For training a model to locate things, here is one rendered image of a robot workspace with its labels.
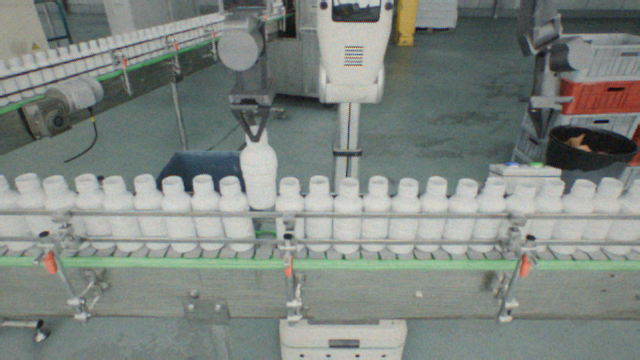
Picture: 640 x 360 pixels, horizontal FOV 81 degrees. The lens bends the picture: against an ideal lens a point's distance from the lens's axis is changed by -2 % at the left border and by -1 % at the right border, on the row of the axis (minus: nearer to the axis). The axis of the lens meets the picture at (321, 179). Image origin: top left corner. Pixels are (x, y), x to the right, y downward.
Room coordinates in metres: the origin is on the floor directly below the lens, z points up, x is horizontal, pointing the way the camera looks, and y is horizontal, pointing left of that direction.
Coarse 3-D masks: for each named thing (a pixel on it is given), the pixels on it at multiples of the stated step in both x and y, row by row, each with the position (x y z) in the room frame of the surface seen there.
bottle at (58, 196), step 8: (56, 176) 0.66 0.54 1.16; (48, 184) 0.65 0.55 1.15; (56, 184) 0.63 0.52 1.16; (64, 184) 0.64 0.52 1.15; (48, 192) 0.63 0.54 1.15; (56, 192) 0.63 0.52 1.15; (64, 192) 0.64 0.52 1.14; (72, 192) 0.65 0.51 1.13; (48, 200) 0.62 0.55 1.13; (56, 200) 0.62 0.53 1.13; (64, 200) 0.63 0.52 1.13; (72, 200) 0.64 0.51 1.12; (48, 208) 0.61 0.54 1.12; (56, 208) 0.61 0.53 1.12; (64, 208) 0.62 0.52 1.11; (72, 208) 0.63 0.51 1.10; (80, 216) 0.64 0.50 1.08; (56, 224) 0.61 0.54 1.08; (80, 224) 0.63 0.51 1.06; (80, 232) 0.63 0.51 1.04; (80, 248) 0.62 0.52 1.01
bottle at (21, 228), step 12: (0, 180) 0.64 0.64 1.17; (0, 192) 0.63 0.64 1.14; (12, 192) 0.65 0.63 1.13; (0, 204) 0.62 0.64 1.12; (12, 204) 0.63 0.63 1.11; (0, 216) 0.61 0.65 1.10; (12, 216) 0.62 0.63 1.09; (0, 228) 0.61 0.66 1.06; (12, 228) 0.62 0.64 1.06; (24, 228) 0.63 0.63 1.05
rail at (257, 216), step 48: (192, 192) 0.68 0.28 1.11; (0, 240) 0.61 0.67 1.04; (96, 240) 0.61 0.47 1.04; (144, 240) 0.61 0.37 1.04; (192, 240) 0.61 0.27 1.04; (240, 240) 0.61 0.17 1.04; (336, 240) 0.61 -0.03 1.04; (384, 240) 0.62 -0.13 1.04; (432, 240) 0.62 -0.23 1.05; (480, 240) 0.62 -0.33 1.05
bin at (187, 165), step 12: (180, 156) 1.21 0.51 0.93; (192, 156) 1.21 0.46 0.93; (204, 156) 1.21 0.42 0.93; (216, 156) 1.21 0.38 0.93; (228, 156) 1.21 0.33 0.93; (168, 168) 1.12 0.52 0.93; (180, 168) 1.21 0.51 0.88; (192, 168) 1.21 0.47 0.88; (204, 168) 1.21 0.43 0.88; (216, 168) 1.21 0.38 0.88; (228, 168) 1.21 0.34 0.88; (240, 168) 1.21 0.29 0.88; (156, 180) 1.01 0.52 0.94; (192, 180) 1.21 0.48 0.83; (216, 180) 1.21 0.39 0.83; (240, 180) 1.21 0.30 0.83
